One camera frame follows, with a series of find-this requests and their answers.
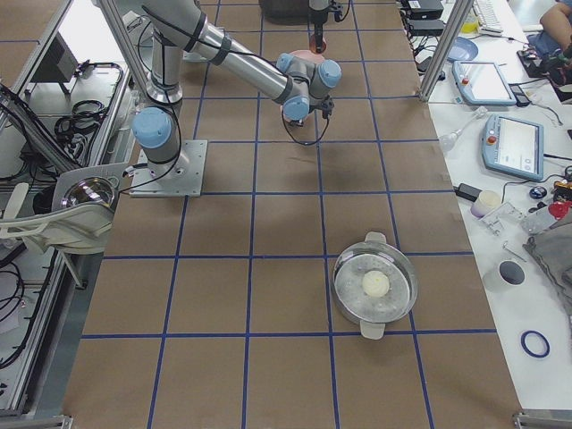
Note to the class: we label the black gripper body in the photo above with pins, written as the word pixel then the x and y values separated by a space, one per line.
pixel 317 19

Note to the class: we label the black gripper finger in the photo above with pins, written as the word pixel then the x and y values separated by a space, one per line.
pixel 318 30

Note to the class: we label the red yellow apple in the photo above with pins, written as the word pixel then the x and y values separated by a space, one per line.
pixel 317 45

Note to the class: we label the pink bowl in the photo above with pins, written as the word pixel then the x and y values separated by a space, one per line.
pixel 295 114

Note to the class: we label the person forearm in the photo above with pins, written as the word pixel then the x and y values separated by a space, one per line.
pixel 556 23

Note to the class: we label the blue plate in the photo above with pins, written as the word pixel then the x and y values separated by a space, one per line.
pixel 463 49

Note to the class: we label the shiny metal bowl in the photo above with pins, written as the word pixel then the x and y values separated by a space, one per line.
pixel 92 189

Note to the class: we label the upper teach pendant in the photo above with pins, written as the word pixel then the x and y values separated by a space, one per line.
pixel 482 83

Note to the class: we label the teach pendant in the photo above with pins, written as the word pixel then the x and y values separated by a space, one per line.
pixel 482 83
pixel 513 146

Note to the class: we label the black power adapter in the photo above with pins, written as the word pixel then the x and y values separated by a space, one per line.
pixel 467 192

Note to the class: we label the lower teach pendant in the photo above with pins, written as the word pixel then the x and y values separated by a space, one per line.
pixel 513 146

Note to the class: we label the purple white container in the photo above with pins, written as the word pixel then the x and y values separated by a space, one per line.
pixel 486 202

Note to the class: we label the steel steamer pot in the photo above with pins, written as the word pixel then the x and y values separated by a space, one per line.
pixel 372 315

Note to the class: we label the white steamed bun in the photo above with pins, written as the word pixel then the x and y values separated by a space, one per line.
pixel 375 284

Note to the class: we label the clear plastic tray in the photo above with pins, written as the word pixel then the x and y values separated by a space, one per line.
pixel 500 218

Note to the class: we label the red toy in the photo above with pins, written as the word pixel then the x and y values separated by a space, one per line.
pixel 559 209

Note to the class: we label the white cup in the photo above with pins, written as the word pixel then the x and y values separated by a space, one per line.
pixel 506 275

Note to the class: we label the grey cloth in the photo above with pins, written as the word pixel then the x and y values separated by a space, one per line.
pixel 551 250

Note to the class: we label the aluminium frame post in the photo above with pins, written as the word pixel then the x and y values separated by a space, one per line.
pixel 452 28

